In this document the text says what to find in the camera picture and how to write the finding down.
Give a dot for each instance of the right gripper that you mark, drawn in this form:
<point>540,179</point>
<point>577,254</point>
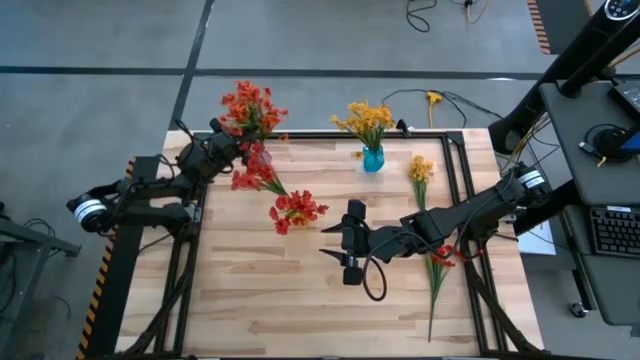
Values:
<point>380,245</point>

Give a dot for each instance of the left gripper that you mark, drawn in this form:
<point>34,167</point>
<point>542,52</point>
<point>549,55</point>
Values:
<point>210,157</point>

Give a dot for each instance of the red artificial flower stem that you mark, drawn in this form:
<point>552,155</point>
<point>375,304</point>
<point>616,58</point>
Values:
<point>255,175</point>
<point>436,280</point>
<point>295,207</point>

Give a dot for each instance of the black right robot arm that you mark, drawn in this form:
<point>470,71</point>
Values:
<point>465,215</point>

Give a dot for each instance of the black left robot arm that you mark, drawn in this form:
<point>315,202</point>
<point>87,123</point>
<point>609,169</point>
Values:
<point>150,192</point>

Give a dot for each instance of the blue glass vase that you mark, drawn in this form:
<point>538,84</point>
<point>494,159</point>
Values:
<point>373,159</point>

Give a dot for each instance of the fallen yellow petal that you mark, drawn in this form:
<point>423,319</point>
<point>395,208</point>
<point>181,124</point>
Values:
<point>357,155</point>

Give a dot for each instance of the small black clamp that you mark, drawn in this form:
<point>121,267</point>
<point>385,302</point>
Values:
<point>402,126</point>

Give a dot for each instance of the yellow power plug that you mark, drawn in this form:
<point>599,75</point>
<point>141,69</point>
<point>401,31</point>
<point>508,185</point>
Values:
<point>434,97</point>

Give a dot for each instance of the white paper sheet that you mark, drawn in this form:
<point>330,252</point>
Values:
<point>537,242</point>

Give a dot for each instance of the hazard striped black base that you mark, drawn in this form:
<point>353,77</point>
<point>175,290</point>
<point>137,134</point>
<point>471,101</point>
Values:
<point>120,300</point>

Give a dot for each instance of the chair caster wheel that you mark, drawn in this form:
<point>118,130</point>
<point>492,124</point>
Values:
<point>579,310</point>

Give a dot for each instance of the grey desk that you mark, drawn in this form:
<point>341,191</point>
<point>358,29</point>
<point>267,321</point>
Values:
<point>575,150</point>

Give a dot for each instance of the black keyboard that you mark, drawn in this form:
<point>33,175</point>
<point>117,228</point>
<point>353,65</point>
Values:
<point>617,232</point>

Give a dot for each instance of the white desk label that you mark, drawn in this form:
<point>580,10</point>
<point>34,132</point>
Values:
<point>618,208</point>

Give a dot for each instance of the black tower fan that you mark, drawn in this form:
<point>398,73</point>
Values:
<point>560,65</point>

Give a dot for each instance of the black round device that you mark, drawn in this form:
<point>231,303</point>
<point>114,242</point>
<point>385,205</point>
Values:
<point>611,144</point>

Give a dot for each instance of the blue flat object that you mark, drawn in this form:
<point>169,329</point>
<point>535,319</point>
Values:
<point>633,142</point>

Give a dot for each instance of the hazard striped floor mat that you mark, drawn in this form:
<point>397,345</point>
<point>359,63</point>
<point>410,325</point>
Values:
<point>560,25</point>

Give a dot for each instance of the black laptop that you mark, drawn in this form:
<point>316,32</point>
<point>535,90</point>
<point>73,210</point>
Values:
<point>629,97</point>

